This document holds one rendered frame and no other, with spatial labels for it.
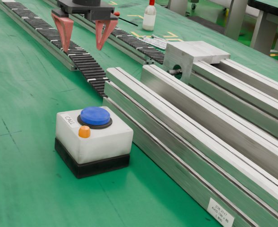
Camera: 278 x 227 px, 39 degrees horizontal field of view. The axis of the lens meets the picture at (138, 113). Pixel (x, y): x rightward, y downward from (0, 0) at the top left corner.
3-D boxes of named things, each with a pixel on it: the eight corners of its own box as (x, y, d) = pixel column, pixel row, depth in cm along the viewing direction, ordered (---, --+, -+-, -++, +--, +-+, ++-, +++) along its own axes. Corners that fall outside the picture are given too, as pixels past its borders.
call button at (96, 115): (75, 120, 53) (75, 106, 52) (100, 116, 55) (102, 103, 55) (87, 133, 50) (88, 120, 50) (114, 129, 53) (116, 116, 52)
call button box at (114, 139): (53, 148, 56) (55, 109, 53) (111, 137, 61) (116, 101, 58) (76, 179, 50) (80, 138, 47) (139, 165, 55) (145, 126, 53)
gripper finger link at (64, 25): (93, 55, 81) (98, 10, 77) (61, 57, 77) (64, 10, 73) (79, 45, 86) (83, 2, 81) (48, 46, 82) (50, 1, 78)
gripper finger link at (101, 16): (115, 54, 84) (120, 10, 79) (85, 56, 80) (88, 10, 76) (100, 44, 88) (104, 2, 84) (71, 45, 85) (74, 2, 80)
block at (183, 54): (150, 84, 84) (157, 42, 79) (193, 80, 90) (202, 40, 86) (175, 102, 77) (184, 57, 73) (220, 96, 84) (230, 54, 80)
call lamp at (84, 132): (76, 133, 49) (76, 124, 48) (87, 131, 50) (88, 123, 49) (81, 138, 48) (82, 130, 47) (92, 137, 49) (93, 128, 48)
